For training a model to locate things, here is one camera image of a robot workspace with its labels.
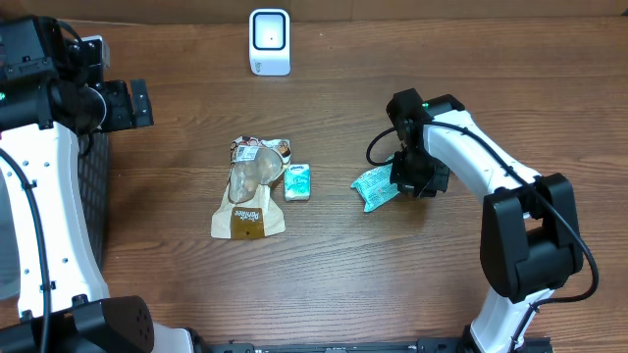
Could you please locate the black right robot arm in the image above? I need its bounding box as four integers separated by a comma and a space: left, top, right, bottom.
386, 88, 588, 352

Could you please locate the brown white snack bag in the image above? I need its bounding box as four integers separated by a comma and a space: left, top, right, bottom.
210, 136, 291, 240

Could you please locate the white barcode scanner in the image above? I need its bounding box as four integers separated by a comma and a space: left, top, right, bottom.
248, 8, 291, 76

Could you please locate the grey plastic basket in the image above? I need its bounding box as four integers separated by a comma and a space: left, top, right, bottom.
1, 134, 111, 300

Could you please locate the green tissue pack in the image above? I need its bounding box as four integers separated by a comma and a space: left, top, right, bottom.
284, 164, 311, 201

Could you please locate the teal wet wipes pack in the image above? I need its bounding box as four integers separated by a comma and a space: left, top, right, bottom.
350, 156, 399, 213

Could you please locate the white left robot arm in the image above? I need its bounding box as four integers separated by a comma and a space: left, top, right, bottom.
1, 16, 206, 352

